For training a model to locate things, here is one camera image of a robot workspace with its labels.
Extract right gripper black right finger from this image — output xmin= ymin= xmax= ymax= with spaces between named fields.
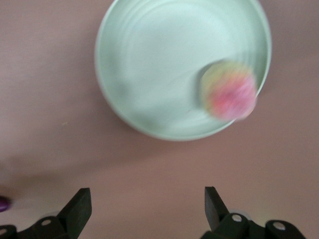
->
xmin=201 ymin=186 xmax=307 ymax=239

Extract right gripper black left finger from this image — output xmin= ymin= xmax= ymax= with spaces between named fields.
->
xmin=0 ymin=188 xmax=92 ymax=239

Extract long purple eggplant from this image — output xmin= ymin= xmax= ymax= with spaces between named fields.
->
xmin=0 ymin=196 xmax=11 ymax=213

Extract yellow pink peach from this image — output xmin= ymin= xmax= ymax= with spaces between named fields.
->
xmin=199 ymin=61 xmax=259 ymax=122

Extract brown table cloth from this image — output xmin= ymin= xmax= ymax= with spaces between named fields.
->
xmin=0 ymin=0 xmax=319 ymax=239

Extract pale green round plate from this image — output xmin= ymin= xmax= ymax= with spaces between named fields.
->
xmin=94 ymin=0 xmax=272 ymax=142

